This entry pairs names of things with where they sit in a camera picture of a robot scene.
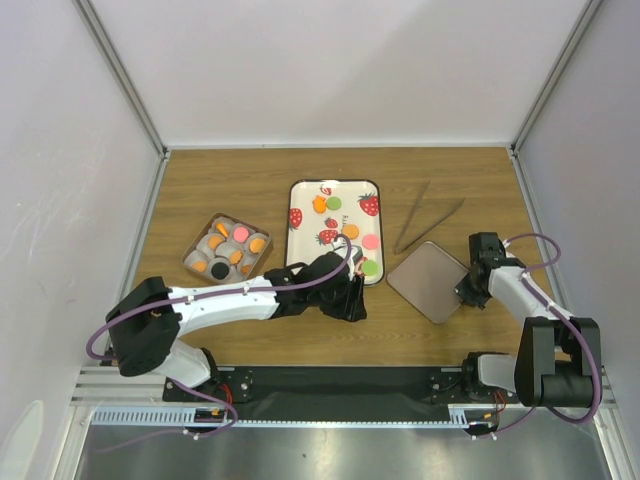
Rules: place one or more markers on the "orange scalloped cookie lower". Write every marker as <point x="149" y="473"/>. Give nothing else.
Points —
<point x="215" y="240"/>

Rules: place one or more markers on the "aluminium frame post left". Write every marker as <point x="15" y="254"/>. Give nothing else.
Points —
<point x="106" y="47"/>

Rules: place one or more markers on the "pink sandwich cookie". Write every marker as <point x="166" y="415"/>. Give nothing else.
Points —
<point x="240" y="234"/>
<point x="370" y="242"/>

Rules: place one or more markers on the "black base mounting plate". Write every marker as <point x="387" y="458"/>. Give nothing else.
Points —
<point x="356" y="388"/>

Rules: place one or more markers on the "orange dotted biscuit top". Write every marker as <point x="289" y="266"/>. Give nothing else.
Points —
<point x="222" y="229"/>

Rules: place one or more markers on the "black sandwich cookie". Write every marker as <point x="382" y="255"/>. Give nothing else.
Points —
<point x="219" y="270"/>

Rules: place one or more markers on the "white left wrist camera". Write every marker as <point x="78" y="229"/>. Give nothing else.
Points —
<point x="357" y="258"/>

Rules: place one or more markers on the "rose gold tin lid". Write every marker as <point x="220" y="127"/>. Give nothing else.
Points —
<point x="426" y="279"/>

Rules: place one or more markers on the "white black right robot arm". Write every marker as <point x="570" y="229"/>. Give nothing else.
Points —
<point x="558" y="363"/>

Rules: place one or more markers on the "orange flower swirl cookie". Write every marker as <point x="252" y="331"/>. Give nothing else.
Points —
<point x="200" y="266"/>

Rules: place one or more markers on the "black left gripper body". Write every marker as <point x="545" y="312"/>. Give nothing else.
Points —
<point x="339" y="302"/>

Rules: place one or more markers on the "orange round dotted biscuit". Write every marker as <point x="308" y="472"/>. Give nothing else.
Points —
<point x="236" y="257"/>

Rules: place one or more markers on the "rose gold cookie tin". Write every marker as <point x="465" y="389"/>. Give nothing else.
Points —
<point x="247" y="268"/>

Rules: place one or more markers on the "orange dotted biscuit upper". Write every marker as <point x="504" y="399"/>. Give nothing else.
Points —
<point x="351" y="231"/>

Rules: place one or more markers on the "orange scalloped cookie middle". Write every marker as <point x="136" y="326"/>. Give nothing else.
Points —
<point x="256" y="245"/>

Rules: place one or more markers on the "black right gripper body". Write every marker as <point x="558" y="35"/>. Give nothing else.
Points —
<point x="471" y="293"/>

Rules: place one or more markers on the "aluminium frame post right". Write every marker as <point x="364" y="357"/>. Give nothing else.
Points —
<point x="568" y="50"/>

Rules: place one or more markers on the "orange scalloped cookie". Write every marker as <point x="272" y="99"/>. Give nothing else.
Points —
<point x="256" y="245"/>
<point x="215" y="240"/>

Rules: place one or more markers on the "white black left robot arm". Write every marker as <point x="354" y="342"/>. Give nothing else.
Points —
<point x="146" y="328"/>

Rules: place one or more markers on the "white strawberry print tray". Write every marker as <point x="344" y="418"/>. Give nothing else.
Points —
<point x="312" y="234"/>

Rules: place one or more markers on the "aluminium frame post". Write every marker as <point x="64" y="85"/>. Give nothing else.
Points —
<point x="106" y="47"/>
<point x="568" y="50"/>

